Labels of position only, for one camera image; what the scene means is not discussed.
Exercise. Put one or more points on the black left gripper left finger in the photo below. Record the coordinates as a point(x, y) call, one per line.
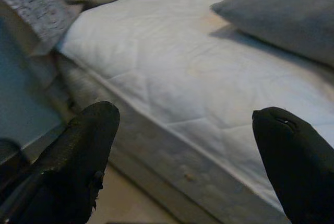
point(73, 169)

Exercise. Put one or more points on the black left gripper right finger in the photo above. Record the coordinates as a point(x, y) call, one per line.
point(300, 171)

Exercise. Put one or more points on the grey bear face pillow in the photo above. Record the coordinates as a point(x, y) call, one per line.
point(281, 7)

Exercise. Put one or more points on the white quilted mattress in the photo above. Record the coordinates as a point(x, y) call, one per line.
point(169, 59)

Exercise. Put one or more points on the printed grey headboard cushion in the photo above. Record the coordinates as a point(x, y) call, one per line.
point(34, 7)

